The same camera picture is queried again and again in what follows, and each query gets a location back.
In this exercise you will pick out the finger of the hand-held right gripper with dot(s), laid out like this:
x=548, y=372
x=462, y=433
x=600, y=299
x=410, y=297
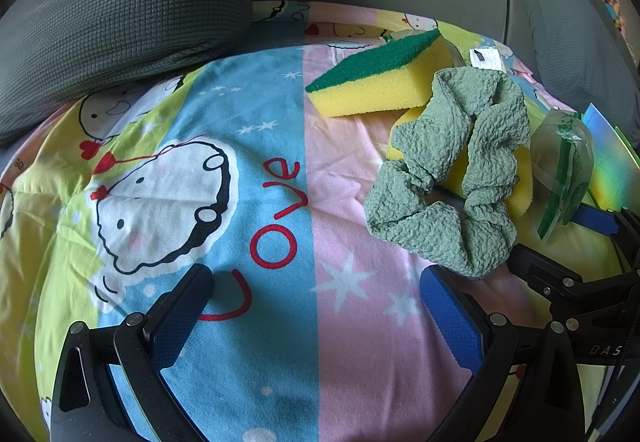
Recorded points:
x=595, y=219
x=545, y=279

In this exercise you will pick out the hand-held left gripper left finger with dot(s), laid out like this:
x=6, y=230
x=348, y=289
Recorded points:
x=172, y=324

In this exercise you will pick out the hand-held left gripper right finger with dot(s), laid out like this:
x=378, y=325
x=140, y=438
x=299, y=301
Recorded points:
x=452, y=322

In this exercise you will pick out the green iridescent cardboard box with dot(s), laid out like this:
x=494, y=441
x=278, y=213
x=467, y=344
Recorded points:
x=607, y=162

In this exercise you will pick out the green striped zip bag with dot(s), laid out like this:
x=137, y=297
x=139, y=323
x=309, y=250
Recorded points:
x=560, y=162

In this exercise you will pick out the yellow green scouring sponge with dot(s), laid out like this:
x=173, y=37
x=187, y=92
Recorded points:
x=370, y=87
x=520, y=182

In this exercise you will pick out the green fabric scrunchie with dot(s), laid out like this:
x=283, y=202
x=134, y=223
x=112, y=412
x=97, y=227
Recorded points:
x=425, y=232

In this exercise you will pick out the blue grey cushion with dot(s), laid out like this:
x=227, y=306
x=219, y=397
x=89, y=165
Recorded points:
x=565, y=37

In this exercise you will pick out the cartoon printed blanket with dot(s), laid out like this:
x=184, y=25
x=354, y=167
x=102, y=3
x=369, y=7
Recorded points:
x=250, y=122

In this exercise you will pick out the dark grey waffle cushion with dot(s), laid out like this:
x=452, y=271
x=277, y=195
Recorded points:
x=125, y=12

